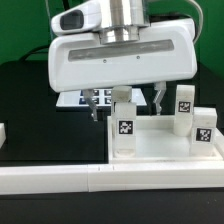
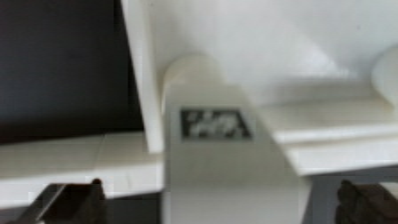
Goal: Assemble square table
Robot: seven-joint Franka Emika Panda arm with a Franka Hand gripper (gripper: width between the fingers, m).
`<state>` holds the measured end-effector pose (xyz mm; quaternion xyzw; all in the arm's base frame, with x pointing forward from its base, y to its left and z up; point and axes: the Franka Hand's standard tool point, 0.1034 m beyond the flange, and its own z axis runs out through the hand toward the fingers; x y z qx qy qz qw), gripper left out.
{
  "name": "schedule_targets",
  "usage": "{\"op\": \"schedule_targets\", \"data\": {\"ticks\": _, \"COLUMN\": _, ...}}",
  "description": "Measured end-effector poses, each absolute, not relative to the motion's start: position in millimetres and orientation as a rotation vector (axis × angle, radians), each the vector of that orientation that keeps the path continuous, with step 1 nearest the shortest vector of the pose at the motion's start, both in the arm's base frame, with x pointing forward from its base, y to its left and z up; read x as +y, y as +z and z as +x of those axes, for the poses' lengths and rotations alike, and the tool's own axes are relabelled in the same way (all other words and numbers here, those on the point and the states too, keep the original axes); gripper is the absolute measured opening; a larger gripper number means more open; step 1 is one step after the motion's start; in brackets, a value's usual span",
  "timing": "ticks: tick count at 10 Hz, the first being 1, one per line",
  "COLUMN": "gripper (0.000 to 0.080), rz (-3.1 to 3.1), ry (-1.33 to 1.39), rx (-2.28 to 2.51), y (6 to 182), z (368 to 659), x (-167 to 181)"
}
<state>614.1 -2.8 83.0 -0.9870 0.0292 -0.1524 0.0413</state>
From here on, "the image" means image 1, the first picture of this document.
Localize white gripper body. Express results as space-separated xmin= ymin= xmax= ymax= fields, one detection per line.
xmin=48 ymin=19 xmax=197 ymax=92

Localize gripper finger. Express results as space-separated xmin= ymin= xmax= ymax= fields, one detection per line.
xmin=153 ymin=81 xmax=167 ymax=115
xmin=83 ymin=89 xmax=98 ymax=121

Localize white square tabletop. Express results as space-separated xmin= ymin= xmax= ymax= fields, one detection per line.
xmin=107 ymin=115 xmax=224 ymax=164

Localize white front obstacle bar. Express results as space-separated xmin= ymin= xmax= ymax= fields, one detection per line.
xmin=0 ymin=161 xmax=224 ymax=195

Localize white obstacle bar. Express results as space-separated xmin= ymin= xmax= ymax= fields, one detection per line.
xmin=0 ymin=123 xmax=6 ymax=149
xmin=0 ymin=161 xmax=224 ymax=195

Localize white left obstacle bar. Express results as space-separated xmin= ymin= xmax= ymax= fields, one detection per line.
xmin=0 ymin=123 xmax=6 ymax=149

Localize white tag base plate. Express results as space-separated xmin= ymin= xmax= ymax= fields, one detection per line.
xmin=56 ymin=88 xmax=147 ymax=107

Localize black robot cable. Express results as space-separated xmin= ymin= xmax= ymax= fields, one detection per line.
xmin=18 ymin=46 xmax=51 ymax=62

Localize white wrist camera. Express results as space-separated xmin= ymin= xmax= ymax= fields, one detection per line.
xmin=51 ymin=0 xmax=102 ymax=36

